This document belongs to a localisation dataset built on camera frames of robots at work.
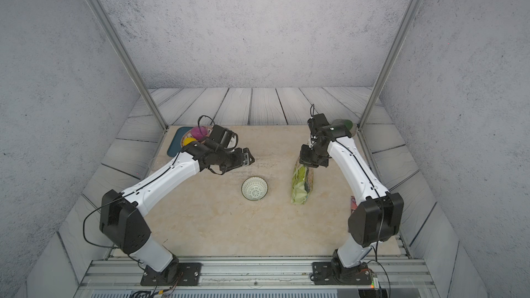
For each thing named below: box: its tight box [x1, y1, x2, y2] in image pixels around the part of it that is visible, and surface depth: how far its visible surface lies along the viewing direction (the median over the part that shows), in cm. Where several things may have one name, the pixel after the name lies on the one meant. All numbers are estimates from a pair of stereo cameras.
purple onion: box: [190, 126, 208, 141], surface depth 115 cm
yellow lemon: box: [183, 136, 197, 146], surface depth 113 cm
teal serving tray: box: [167, 126, 194, 158], surface depth 116 cm
